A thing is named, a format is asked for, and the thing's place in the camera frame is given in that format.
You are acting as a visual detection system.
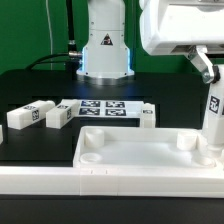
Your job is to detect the white L-shaped fence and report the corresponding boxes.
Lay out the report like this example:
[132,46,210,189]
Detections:
[0,129,224,199]

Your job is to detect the white cable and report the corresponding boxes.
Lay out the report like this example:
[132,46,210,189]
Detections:
[45,0,54,71]

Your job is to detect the black cable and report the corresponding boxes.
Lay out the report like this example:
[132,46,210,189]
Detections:
[25,0,83,71]

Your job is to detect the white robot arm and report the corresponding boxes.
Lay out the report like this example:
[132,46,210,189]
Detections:
[78,0,224,84]

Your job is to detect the white marker sheet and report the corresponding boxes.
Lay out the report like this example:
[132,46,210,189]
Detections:
[60,98,145,119]

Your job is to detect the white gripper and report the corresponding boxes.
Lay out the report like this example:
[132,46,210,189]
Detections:
[139,0,224,84]

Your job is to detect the white desk top tray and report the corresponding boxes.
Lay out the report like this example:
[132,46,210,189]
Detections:
[73,126,219,169]

